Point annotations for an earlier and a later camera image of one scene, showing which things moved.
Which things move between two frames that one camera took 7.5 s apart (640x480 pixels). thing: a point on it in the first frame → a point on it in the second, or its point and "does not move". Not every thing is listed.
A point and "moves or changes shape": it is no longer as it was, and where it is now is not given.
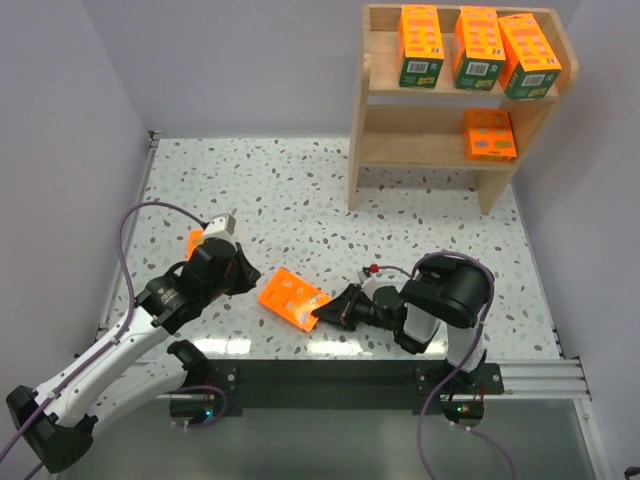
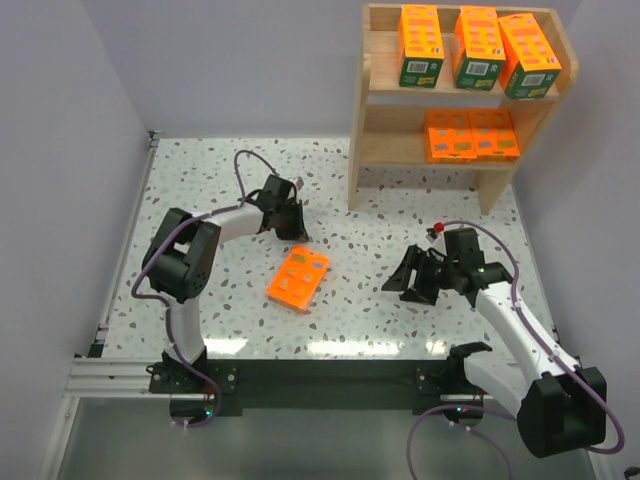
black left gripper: [242, 273] → [289, 220]
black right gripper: [353, 307] → [426, 273]
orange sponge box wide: [489, 134] does not move
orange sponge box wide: [292, 298] → [449, 135]
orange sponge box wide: [196, 238] moves or changes shape
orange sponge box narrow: [478, 53] does not move
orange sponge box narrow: [421, 46] does not move
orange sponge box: [527, 67] does not move
